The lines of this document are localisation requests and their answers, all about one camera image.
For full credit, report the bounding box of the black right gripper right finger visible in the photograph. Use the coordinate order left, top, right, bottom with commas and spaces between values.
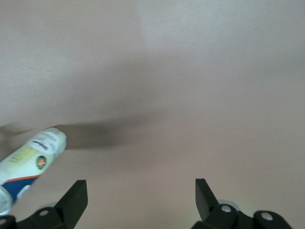
192, 178, 293, 229

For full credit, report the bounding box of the white blue tennis ball can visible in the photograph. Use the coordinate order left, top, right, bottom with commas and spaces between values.
0, 126, 68, 215

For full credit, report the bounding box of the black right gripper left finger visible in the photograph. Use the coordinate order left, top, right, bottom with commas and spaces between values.
0, 180, 88, 229

